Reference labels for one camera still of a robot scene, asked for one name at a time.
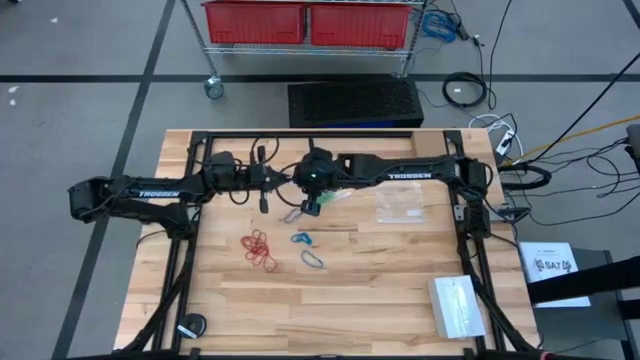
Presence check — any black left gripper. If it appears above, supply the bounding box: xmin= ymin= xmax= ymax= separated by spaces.
xmin=243 ymin=144 xmax=296 ymax=216

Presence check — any white printed manual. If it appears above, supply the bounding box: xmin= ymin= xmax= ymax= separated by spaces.
xmin=518 ymin=241 xmax=592 ymax=309

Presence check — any yellow cable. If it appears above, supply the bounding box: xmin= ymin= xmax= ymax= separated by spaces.
xmin=519 ymin=114 xmax=640 ymax=157

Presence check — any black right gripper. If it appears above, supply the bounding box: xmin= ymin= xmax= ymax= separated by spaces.
xmin=292 ymin=137 xmax=342 ymax=218

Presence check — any blue cable coil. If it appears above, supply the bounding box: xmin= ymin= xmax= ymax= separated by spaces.
xmin=421 ymin=9 xmax=459 ymax=44

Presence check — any white cardboard box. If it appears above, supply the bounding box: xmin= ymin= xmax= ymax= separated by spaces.
xmin=427 ymin=274 xmax=487 ymax=340

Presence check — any black cable coil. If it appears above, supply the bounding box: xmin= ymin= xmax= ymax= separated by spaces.
xmin=442 ymin=71 xmax=489 ymax=109

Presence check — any red plastic storage bin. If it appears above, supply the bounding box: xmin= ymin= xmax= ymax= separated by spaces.
xmin=201 ymin=1 xmax=307 ymax=45
xmin=308 ymin=2 xmax=414 ymax=50

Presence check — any black perforated metal box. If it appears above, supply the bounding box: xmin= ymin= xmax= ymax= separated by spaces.
xmin=287 ymin=79 xmax=425 ymax=129

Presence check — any thick black diagonal cable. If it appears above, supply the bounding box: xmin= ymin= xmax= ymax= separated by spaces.
xmin=522 ymin=64 xmax=640 ymax=166

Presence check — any round black and white spool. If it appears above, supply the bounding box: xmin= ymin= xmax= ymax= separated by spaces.
xmin=177 ymin=312 xmax=208 ymax=340

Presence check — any small brown cardboard box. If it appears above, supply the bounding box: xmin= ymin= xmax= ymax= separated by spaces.
xmin=412 ymin=130 xmax=447 ymax=164

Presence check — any long black hanging cable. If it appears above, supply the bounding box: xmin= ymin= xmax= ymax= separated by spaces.
xmin=487 ymin=0 xmax=515 ymax=110

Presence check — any white power strip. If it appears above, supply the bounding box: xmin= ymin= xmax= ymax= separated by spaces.
xmin=494 ymin=128 xmax=516 ymax=157

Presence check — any chrome wire shelf rack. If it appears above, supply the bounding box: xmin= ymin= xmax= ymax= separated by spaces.
xmin=178 ymin=0 xmax=430 ymax=100

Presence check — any thick black hose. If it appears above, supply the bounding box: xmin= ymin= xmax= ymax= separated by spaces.
xmin=501 ymin=162 xmax=553 ymax=192

